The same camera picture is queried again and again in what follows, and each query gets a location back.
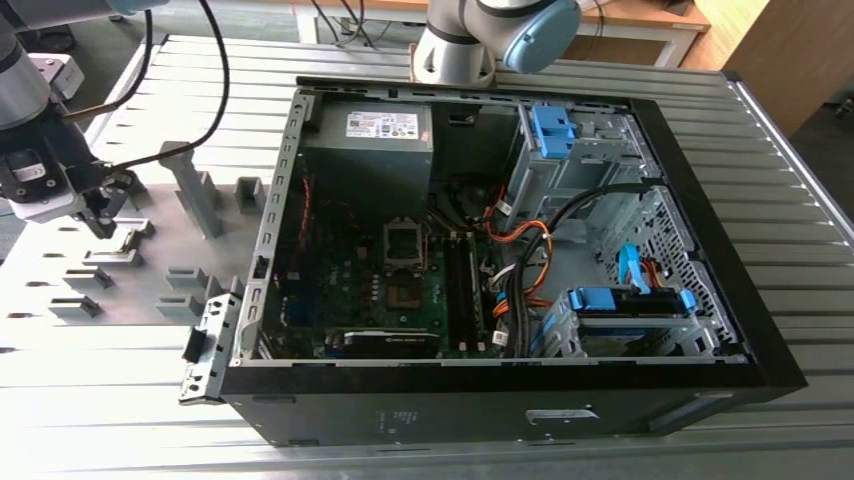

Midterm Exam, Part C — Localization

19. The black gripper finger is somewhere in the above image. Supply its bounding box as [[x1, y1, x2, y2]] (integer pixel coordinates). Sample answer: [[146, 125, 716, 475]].
[[98, 172, 138, 221], [70, 188, 118, 241]]

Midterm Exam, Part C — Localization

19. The silver CPU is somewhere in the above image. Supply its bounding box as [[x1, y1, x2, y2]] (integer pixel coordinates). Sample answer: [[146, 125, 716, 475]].
[[98, 227, 146, 257]]

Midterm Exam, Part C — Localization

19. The grey CPU holder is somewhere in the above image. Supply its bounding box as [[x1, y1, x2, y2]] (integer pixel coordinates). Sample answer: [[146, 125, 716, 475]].
[[82, 218, 158, 269]]

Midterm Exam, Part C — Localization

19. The CPU socket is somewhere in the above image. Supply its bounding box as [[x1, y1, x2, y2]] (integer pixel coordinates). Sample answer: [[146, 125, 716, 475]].
[[383, 280, 427, 311]]

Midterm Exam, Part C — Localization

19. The grey parts rack plate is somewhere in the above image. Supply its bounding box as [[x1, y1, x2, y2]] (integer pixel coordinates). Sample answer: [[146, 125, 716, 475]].
[[45, 139, 274, 326]]

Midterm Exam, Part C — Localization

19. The low grey clip holder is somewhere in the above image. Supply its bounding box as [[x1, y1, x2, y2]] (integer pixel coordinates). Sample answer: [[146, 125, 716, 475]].
[[154, 296, 202, 321], [164, 268, 208, 291], [48, 295, 106, 321], [62, 267, 116, 292]]

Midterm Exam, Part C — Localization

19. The narrow grey slotted holder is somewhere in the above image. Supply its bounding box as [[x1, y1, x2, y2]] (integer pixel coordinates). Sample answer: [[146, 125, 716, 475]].
[[233, 176, 266, 215]]

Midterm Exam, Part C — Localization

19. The black plastic latch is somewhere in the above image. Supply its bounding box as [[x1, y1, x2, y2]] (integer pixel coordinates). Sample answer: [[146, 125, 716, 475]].
[[181, 327, 208, 364]]

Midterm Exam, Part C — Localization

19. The green motherboard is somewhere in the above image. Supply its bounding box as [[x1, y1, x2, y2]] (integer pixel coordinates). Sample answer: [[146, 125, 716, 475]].
[[262, 149, 508, 360]]

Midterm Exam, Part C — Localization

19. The grey power supply unit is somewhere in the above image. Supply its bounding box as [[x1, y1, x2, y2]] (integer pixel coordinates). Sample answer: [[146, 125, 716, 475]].
[[302, 99, 436, 216]]

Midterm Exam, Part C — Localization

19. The black graphics card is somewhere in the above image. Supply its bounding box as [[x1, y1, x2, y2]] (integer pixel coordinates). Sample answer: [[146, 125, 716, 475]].
[[325, 327, 441, 359]]

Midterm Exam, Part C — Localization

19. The RAM slot with white clips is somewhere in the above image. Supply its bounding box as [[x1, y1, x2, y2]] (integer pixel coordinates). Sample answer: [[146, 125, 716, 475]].
[[467, 232, 487, 351], [451, 233, 468, 351]]

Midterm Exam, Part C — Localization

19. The black PC case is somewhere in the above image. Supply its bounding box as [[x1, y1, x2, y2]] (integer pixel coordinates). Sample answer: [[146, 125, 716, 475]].
[[177, 74, 810, 449]]

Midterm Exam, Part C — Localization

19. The silver disk bay cage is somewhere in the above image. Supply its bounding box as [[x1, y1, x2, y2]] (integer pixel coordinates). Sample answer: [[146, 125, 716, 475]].
[[505, 102, 665, 241]]

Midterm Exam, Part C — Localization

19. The hard disk in blue carrier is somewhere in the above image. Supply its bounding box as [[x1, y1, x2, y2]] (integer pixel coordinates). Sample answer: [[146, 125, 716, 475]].
[[563, 285, 699, 321]]

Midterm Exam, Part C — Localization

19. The perforated silver disk bay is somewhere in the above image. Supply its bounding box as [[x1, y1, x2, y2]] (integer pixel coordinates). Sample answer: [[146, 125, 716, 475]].
[[532, 184, 748, 359]]

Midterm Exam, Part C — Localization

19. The wooden desk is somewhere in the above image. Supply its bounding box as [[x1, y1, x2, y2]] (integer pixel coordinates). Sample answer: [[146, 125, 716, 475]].
[[579, 0, 712, 69]]

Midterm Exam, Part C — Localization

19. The wooden cabinet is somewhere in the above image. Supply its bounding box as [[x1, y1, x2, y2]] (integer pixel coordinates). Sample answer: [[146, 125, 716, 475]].
[[679, 0, 854, 139]]

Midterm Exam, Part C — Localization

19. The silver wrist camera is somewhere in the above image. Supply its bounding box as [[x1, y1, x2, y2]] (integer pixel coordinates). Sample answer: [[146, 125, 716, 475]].
[[0, 144, 89, 225], [30, 53, 86, 101]]

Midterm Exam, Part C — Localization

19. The tall grey rack post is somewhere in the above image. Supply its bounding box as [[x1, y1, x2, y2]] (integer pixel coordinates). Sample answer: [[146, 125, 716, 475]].
[[157, 141, 226, 240]]

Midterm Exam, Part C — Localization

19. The black camera cable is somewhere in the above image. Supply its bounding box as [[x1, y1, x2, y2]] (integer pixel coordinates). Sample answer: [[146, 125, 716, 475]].
[[98, 0, 233, 176], [62, 7, 156, 123]]

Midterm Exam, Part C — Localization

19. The red twisted wire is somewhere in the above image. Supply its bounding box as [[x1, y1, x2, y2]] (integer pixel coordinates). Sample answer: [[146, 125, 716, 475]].
[[298, 174, 316, 251]]

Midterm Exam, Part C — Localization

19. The white desk frame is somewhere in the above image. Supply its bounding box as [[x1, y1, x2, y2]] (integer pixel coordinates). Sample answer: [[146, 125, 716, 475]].
[[292, 0, 428, 49]]

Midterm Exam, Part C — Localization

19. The multicolour power wire bundle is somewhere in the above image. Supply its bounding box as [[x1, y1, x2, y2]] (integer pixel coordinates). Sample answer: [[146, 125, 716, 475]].
[[489, 259, 555, 321]]

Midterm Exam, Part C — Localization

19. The orange wire loop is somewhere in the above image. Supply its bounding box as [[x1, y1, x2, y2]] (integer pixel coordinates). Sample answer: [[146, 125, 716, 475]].
[[483, 184, 555, 301]]

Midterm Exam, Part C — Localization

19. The blue plastic drive bracket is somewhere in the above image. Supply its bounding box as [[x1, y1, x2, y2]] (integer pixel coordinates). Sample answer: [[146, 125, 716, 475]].
[[531, 105, 579, 159]]

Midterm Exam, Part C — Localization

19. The thick black cable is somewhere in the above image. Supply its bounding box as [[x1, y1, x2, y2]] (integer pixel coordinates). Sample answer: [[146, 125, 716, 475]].
[[516, 182, 648, 359]]

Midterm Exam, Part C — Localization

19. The blue SATA cable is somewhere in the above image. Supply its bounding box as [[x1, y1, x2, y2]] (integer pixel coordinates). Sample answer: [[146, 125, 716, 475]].
[[616, 242, 659, 296]]

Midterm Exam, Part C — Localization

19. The red yellow disk wire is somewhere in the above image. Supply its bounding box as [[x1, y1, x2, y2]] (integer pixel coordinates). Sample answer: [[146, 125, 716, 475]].
[[639, 257, 668, 289]]

